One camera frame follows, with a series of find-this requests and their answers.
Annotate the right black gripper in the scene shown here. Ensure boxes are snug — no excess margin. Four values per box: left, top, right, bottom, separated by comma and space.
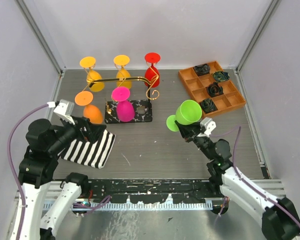
175, 118, 215, 161

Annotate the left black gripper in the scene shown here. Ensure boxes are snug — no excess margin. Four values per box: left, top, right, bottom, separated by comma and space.
48, 112, 107, 155

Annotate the green plastic wine glass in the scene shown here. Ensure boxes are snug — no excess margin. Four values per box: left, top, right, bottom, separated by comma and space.
166, 99, 203, 132

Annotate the orange plastic wine glass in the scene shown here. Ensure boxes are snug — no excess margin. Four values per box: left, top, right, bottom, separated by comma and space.
74, 90, 103, 124

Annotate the pink plastic wine glass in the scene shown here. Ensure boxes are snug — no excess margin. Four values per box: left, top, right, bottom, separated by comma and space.
111, 86, 135, 123

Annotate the gold wine glass rack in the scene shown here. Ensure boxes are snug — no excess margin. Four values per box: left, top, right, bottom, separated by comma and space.
86, 63, 160, 124

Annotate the red plastic wine glass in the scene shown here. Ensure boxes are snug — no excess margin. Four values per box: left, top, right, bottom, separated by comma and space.
144, 52, 161, 88

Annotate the yellow plastic wine glass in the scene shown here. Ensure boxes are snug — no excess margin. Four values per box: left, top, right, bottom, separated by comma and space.
79, 56, 105, 92

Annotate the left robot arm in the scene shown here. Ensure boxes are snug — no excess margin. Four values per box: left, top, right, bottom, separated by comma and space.
10, 117, 106, 240

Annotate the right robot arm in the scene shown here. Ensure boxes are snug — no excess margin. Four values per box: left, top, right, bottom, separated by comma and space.
173, 117, 300, 240

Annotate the black white striped cloth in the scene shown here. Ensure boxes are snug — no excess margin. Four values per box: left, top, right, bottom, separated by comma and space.
59, 130, 116, 169

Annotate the dark rose bottom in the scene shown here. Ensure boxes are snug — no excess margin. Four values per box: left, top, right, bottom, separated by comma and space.
200, 98, 217, 114

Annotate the dark red rose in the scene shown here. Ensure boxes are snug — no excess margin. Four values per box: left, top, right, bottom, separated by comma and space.
206, 82, 224, 98

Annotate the orange compartment tray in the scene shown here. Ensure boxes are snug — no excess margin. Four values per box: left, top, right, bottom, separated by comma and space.
178, 61, 246, 117

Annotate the dark green rose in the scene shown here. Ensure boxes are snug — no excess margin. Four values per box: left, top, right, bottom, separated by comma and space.
212, 71, 230, 83

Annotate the dark rose top left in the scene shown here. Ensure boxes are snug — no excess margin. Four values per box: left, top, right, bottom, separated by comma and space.
193, 63, 211, 77

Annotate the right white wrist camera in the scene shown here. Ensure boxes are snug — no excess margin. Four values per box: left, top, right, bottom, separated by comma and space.
200, 117, 216, 138

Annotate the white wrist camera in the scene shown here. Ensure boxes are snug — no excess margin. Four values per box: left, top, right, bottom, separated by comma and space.
47, 99, 75, 125
200, 117, 216, 138

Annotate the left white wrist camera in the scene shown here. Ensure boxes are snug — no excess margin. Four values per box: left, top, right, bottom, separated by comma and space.
47, 99, 75, 125

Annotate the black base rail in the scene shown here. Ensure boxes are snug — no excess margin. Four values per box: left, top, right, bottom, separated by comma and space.
81, 178, 224, 204

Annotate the white slotted cable duct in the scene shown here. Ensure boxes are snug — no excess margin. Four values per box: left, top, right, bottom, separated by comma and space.
42, 201, 213, 212

